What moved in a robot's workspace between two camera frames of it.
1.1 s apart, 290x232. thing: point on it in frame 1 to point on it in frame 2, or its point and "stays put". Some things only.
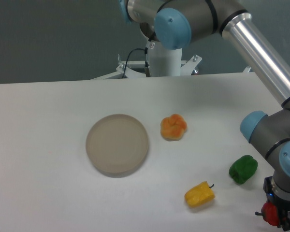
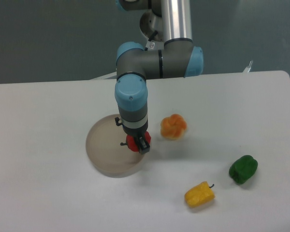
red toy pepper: (270, 213) to (132, 142)
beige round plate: (117, 145) stays put
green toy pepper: (242, 169) stays put
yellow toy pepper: (199, 195) stays put
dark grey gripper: (285, 220) to (138, 133)
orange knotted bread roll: (172, 128) stays put
